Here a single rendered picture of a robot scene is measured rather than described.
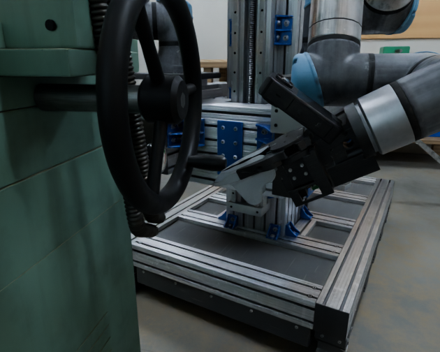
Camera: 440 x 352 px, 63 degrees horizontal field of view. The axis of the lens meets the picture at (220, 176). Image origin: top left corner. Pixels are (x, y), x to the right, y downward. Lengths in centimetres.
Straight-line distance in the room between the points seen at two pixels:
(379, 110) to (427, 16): 343
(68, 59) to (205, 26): 354
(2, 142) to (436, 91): 49
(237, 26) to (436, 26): 284
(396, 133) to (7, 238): 48
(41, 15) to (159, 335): 104
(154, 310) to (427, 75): 118
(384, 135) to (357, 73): 12
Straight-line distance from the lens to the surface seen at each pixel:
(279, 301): 111
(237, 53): 122
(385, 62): 55
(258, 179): 48
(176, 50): 123
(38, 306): 59
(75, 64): 45
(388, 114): 44
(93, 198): 67
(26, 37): 50
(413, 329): 146
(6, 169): 51
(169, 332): 131
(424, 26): 386
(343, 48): 55
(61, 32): 47
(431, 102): 45
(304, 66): 54
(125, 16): 36
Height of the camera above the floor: 86
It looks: 18 degrees down
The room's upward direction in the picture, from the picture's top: straight up
